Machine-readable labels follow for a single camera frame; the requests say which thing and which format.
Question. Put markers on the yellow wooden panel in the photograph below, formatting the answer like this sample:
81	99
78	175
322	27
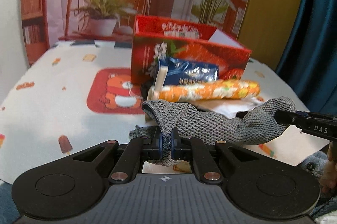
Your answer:
266	28

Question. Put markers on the red strawberry cardboard box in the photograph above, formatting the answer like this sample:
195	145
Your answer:
159	37

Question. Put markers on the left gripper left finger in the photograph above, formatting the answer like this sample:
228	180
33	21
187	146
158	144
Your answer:
153	146

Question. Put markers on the teal curtain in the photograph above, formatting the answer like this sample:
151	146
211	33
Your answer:
308	63

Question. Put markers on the person's right hand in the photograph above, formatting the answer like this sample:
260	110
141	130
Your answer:
328	178

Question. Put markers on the orange floral pouch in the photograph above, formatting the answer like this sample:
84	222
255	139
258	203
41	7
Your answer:
217	90

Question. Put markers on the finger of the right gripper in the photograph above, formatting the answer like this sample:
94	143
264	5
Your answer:
297	118

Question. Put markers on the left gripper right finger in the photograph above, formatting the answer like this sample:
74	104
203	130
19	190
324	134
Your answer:
180	146

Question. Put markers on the grey knitted cloth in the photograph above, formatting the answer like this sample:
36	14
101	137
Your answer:
258	126

